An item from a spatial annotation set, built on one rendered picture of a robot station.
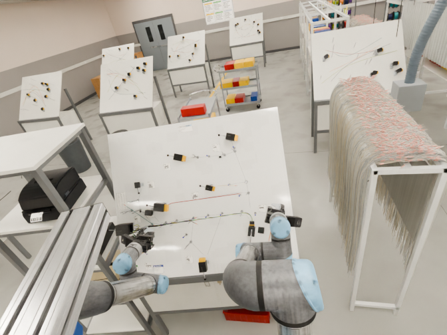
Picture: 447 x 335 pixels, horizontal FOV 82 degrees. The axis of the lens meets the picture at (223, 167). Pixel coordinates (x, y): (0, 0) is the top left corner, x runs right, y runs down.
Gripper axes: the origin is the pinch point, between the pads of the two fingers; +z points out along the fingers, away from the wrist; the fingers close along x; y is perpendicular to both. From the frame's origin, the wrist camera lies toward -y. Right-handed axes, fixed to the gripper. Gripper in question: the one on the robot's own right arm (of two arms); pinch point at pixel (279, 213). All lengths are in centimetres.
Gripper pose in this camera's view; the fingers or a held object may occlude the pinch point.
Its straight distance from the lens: 135.9
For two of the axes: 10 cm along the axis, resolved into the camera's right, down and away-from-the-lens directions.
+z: 1.5, -0.1, 9.9
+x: -2.1, 9.8, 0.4
